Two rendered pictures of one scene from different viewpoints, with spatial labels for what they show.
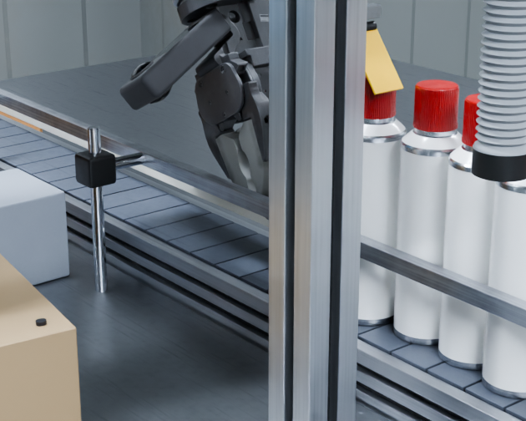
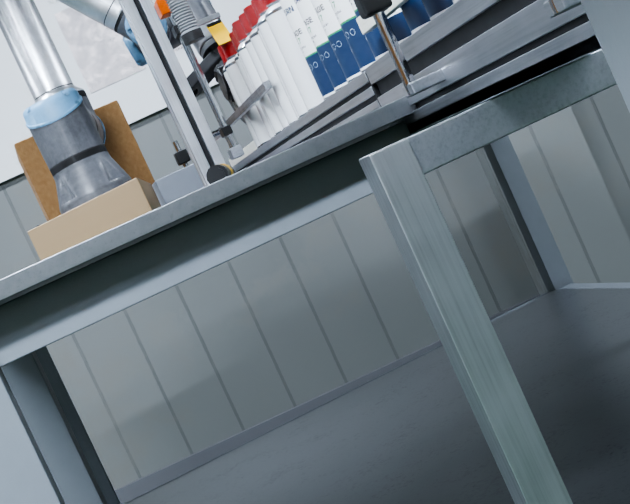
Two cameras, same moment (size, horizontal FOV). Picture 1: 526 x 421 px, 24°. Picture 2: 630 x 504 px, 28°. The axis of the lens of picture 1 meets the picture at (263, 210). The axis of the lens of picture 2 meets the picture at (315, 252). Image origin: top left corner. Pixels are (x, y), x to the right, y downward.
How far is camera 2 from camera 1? 1.68 m
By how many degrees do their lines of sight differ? 32
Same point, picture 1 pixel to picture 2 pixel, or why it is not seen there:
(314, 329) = (185, 132)
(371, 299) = (262, 131)
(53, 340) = (129, 184)
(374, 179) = (238, 80)
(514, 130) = (184, 23)
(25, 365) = (121, 197)
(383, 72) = (223, 36)
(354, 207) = (183, 82)
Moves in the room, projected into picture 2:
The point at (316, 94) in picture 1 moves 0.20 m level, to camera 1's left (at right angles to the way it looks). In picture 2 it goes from (144, 45) to (59, 93)
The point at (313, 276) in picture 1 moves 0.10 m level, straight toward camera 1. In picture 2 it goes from (175, 111) to (142, 121)
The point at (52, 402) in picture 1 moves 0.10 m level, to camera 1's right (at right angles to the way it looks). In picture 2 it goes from (138, 210) to (180, 189)
